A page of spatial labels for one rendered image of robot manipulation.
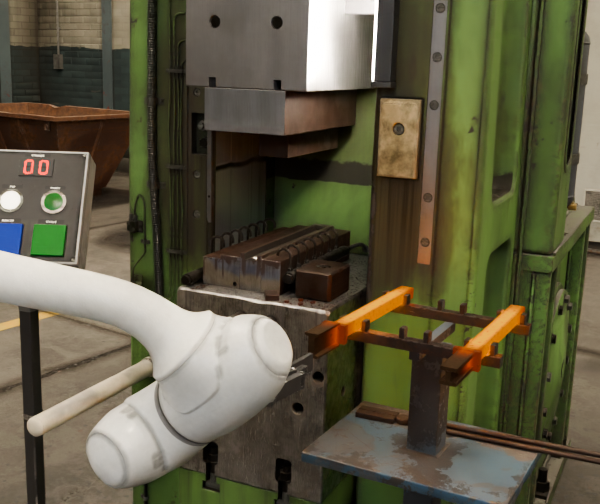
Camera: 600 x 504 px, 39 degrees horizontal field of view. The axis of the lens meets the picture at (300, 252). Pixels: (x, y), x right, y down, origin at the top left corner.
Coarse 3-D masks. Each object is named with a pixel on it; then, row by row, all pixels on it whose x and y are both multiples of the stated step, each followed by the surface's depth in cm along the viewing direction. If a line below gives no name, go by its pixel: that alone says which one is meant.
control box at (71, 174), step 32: (0, 160) 202; (32, 160) 202; (64, 160) 202; (0, 192) 200; (32, 192) 200; (64, 192) 200; (32, 224) 198; (64, 224) 198; (32, 256) 195; (64, 256) 195
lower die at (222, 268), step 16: (320, 224) 230; (256, 240) 217; (272, 240) 208; (320, 240) 213; (208, 256) 198; (224, 256) 196; (240, 256) 194; (272, 256) 195; (288, 256) 195; (304, 256) 201; (208, 272) 198; (224, 272) 197; (240, 272) 195; (256, 272) 193; (272, 272) 191; (240, 288) 196; (256, 288) 194; (272, 288) 192; (288, 288) 195
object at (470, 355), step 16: (496, 320) 159; (512, 320) 161; (480, 336) 150; (496, 336) 151; (464, 352) 140; (480, 352) 140; (448, 368) 133; (464, 368) 139; (480, 368) 141; (448, 384) 133
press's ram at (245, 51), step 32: (192, 0) 187; (224, 0) 184; (256, 0) 180; (288, 0) 177; (320, 0) 180; (352, 0) 191; (192, 32) 188; (224, 32) 185; (256, 32) 182; (288, 32) 179; (320, 32) 182; (352, 32) 198; (192, 64) 190; (224, 64) 186; (256, 64) 183; (288, 64) 180; (320, 64) 184; (352, 64) 201
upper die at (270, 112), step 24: (216, 96) 189; (240, 96) 186; (264, 96) 184; (288, 96) 183; (312, 96) 194; (336, 96) 207; (216, 120) 190; (240, 120) 187; (264, 120) 185; (288, 120) 185; (312, 120) 196; (336, 120) 209
